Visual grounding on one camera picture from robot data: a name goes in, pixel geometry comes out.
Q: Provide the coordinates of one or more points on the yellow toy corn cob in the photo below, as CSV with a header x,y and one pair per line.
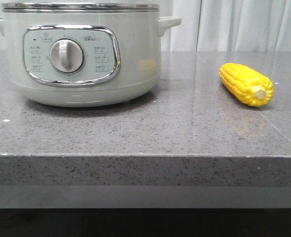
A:
x,y
248,85

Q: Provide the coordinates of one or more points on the glass pot lid steel rim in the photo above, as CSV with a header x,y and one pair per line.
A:
x,y
78,6

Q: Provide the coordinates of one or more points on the pale green electric cooking pot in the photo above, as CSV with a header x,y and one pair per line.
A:
x,y
84,72

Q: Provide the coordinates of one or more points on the white pleated curtain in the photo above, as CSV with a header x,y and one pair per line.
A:
x,y
179,25

